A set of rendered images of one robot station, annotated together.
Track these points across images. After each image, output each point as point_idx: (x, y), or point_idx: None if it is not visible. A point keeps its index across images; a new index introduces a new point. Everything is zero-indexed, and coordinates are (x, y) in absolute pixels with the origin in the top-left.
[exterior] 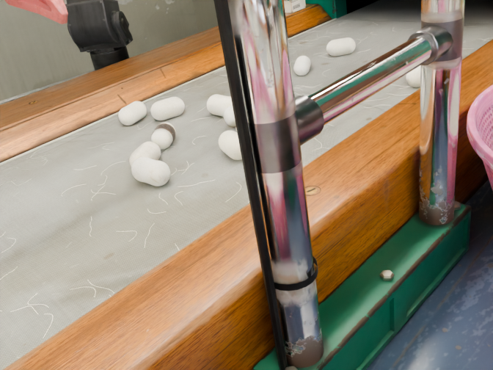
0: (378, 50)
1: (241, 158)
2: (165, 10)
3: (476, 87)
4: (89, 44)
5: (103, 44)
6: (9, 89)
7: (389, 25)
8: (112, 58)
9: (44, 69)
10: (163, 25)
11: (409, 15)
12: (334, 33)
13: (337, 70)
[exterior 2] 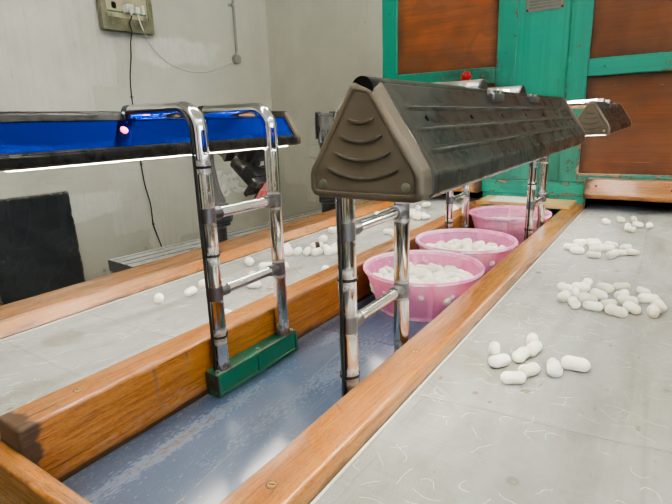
0: (437, 206)
1: (419, 220)
2: None
3: (469, 209)
4: (326, 199)
5: (329, 200)
6: (167, 237)
7: (436, 201)
8: (332, 205)
9: (189, 226)
10: (259, 208)
11: (441, 199)
12: (418, 202)
13: (428, 209)
